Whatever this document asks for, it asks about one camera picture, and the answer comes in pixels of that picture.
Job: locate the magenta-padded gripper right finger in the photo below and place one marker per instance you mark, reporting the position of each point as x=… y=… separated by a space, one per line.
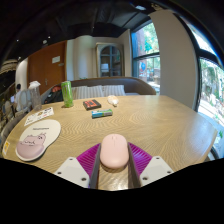
x=153 y=168

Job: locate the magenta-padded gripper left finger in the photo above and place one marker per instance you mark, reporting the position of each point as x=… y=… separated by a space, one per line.
x=75 y=170

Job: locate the pink computer mouse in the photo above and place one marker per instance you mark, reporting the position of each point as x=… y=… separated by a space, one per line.
x=114 y=151

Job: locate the white mouse pad pink hippo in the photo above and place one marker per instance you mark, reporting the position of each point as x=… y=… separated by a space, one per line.
x=41 y=135

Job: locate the small teal white pack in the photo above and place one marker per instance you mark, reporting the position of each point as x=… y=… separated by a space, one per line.
x=101 y=113

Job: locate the white sticker sheet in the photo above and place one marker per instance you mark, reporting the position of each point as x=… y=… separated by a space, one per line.
x=39 y=116

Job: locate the black flat box red print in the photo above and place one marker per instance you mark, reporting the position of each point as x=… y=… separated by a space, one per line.
x=92 y=104

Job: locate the green drink can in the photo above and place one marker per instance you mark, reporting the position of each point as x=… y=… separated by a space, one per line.
x=67 y=95

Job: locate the black backpack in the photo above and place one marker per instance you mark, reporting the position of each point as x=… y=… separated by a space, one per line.
x=54 y=96

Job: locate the grey tufted chair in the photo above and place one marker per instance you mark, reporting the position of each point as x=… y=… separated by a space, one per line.
x=10 y=126

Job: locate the striped beige cushion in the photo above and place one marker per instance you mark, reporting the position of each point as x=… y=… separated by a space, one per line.
x=87 y=92
x=114 y=90

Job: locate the cream white tube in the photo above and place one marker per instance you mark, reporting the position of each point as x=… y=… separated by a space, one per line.
x=113 y=100

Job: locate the clear plastic jar white lid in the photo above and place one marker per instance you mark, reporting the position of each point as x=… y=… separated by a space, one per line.
x=35 y=98

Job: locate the brown curved sofa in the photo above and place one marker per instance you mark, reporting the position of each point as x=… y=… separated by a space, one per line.
x=136 y=85

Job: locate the white chair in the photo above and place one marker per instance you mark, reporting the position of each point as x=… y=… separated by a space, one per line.
x=24 y=100

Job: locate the person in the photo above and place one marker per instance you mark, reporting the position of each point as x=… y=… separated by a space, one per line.
x=18 y=90

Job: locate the brown wooden door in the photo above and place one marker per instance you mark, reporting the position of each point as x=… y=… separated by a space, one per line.
x=43 y=71

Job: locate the dark-framed window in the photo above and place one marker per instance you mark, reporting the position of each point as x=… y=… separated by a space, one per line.
x=146 y=56

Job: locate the white door sign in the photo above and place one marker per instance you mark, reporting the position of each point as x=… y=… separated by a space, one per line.
x=56 y=59

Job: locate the arched glass-door cabinet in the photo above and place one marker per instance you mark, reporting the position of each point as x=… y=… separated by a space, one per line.
x=110 y=60

